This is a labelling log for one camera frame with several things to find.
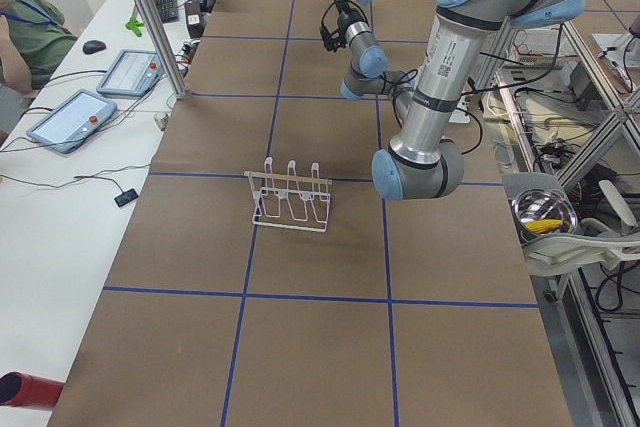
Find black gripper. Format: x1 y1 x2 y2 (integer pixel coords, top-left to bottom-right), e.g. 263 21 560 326
334 0 356 27

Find green plastic toy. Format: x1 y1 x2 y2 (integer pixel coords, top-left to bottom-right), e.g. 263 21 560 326
125 7 145 38

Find teach pendant tablet far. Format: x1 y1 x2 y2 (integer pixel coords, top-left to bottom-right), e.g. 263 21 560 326
96 49 164 98

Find teach pendant tablet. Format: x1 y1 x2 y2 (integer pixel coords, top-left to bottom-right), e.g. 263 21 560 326
96 49 164 98
27 89 117 154

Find black computer mouse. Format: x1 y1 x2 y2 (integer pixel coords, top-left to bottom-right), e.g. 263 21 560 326
82 40 107 55

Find steel bowl with corn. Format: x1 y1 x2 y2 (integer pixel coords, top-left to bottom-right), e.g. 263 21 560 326
511 189 579 245

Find small black sensor puck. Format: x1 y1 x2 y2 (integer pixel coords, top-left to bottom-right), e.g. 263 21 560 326
114 189 139 207

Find teach pendant tablet near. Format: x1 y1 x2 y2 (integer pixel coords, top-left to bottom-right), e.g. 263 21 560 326
27 89 117 154

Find person in green shirt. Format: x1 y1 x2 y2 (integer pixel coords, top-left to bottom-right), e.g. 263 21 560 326
1 0 81 95

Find red cardboard tube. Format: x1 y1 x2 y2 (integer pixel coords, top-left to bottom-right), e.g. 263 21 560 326
1 372 65 411

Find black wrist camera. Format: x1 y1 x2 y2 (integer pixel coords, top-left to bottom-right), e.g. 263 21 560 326
319 23 347 52

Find white wire cup holder rack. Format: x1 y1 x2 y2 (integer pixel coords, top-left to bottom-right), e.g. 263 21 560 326
244 157 332 233

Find aluminium frame post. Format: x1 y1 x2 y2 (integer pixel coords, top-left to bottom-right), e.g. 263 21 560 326
134 0 187 100

